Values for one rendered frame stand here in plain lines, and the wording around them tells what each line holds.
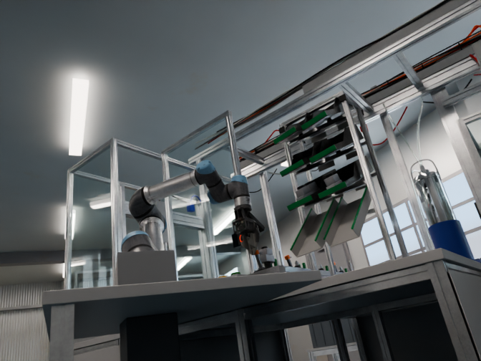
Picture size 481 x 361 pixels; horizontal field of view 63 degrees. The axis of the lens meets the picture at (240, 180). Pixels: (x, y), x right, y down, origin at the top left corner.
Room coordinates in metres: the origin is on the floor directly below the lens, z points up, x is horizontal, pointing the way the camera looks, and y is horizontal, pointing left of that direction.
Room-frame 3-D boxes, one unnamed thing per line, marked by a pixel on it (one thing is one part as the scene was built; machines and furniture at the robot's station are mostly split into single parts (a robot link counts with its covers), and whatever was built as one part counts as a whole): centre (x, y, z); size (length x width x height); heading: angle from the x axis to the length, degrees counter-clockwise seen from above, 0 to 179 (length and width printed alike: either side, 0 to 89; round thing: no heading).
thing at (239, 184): (1.66, 0.01, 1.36); 0.09 x 0.08 x 0.11; 69
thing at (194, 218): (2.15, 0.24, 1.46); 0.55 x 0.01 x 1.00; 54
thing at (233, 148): (1.98, 0.01, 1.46); 0.03 x 0.03 x 1.00; 54
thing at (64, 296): (1.37, 0.33, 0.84); 0.90 x 0.70 x 0.03; 27
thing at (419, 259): (2.11, -0.32, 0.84); 1.50 x 1.41 x 0.03; 54
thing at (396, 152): (2.37, -1.05, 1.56); 0.04 x 0.04 x 1.39; 54
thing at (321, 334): (3.77, -0.75, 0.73); 0.62 x 0.42 x 0.23; 54
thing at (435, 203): (2.04, -1.01, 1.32); 0.14 x 0.14 x 0.38
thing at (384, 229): (1.64, -0.42, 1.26); 0.36 x 0.21 x 0.80; 54
